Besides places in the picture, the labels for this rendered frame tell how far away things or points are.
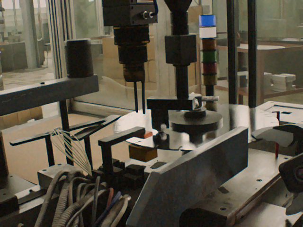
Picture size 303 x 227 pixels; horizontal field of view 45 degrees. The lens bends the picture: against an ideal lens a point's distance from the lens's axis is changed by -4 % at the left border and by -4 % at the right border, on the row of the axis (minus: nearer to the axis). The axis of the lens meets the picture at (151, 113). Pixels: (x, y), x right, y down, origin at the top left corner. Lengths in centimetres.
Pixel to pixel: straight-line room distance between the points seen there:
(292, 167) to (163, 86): 92
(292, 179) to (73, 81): 47
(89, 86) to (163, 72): 60
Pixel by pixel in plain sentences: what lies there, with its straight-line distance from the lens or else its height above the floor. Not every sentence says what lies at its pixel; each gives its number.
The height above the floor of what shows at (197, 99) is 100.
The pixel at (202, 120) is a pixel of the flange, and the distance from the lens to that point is 74.
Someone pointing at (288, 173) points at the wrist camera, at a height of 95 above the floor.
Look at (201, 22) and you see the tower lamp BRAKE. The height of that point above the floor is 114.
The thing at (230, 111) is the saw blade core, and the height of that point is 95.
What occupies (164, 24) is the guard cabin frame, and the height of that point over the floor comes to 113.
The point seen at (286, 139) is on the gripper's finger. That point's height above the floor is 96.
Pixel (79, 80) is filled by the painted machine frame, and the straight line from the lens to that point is 80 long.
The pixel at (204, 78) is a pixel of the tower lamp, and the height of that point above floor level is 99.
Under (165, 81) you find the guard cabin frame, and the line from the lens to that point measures 138.
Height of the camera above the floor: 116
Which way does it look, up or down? 15 degrees down
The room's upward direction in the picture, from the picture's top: 3 degrees counter-clockwise
